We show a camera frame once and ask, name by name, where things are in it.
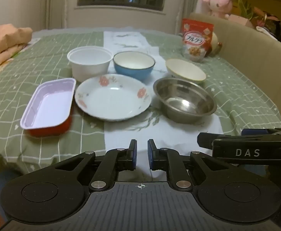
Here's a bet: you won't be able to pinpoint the colourful printed white sheet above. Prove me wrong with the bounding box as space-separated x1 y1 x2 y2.
12 41 35 59

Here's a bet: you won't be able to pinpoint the pink box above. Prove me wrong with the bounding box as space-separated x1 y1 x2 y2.
228 14 254 28

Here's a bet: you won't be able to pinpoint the pink plush toy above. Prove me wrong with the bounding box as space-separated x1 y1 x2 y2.
201 0 233 19

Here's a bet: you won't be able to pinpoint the red tray with lilac inside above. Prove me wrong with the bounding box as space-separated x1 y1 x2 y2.
20 78 76 138

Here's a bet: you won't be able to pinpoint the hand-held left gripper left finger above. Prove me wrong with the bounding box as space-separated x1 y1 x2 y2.
51 139 138 191

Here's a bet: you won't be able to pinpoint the beige padded headboard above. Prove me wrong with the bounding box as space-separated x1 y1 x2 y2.
190 12 281 133

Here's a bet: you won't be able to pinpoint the cream brown round object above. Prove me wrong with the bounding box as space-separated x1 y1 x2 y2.
206 32 223 57

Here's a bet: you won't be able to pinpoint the white plastic bowl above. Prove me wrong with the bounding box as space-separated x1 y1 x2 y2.
67 46 113 82

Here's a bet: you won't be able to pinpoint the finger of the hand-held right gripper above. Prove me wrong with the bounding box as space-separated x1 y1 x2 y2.
241 128 281 136
197 132 281 150

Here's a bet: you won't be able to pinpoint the beige curtain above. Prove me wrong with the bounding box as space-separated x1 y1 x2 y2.
45 0 70 29
179 0 201 33

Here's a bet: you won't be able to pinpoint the orange quilt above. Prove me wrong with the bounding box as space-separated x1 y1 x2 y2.
0 23 33 76

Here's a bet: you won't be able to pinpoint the blue enamel bowl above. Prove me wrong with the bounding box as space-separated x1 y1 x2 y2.
113 51 156 82

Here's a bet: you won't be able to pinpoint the red cereal bag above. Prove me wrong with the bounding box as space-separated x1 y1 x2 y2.
181 18 215 62

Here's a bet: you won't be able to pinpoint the white crumpled bag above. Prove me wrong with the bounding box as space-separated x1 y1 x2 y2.
256 26 276 38

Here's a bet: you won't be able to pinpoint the stainless steel bowl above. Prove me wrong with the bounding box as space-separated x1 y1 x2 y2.
153 78 217 124

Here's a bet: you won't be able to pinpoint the potted plants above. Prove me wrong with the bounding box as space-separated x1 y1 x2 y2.
237 0 281 28

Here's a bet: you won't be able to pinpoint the white printed runner cloth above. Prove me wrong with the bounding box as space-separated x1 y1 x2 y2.
103 30 225 181

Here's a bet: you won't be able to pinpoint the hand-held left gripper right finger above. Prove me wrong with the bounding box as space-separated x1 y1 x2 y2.
147 139 230 191

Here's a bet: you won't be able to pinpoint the white floral plate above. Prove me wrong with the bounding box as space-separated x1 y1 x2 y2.
75 74 152 122

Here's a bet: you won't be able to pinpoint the cream ceramic bowl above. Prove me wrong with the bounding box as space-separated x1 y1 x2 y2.
166 58 207 83

